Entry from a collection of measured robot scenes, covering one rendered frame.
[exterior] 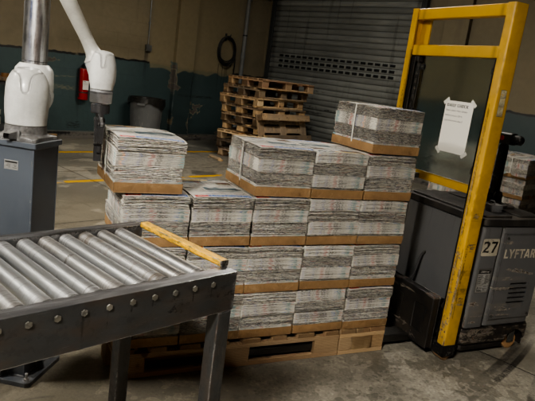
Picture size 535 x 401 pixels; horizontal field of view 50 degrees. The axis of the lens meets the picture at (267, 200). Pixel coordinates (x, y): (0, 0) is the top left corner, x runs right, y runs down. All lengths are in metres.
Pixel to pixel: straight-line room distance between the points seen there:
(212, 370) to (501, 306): 2.11
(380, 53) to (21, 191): 8.21
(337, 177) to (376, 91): 7.31
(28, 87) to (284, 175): 1.12
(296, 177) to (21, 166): 1.16
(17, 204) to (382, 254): 1.74
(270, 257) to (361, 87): 7.69
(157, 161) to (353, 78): 8.11
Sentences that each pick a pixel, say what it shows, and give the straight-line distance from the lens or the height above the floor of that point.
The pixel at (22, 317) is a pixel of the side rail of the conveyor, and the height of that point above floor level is 0.80.
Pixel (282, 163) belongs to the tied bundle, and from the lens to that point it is 2.57.
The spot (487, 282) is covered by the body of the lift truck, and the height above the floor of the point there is 0.43.
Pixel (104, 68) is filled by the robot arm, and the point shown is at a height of 1.31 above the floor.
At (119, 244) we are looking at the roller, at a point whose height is 0.79.
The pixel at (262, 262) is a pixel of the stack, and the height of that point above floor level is 0.52.
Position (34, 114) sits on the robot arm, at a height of 1.11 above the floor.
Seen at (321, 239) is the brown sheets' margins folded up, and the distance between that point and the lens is 2.76.
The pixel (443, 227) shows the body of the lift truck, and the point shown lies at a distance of 3.40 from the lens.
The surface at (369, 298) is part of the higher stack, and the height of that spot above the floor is 0.30.
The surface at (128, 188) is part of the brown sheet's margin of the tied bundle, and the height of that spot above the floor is 0.86.
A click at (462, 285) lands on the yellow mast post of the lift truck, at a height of 0.44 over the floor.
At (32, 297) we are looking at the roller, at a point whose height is 0.79.
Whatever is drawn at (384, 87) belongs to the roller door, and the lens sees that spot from 9.89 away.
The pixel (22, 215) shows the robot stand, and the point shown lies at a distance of 2.41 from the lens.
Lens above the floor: 1.37
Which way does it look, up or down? 12 degrees down
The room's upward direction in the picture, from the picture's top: 8 degrees clockwise
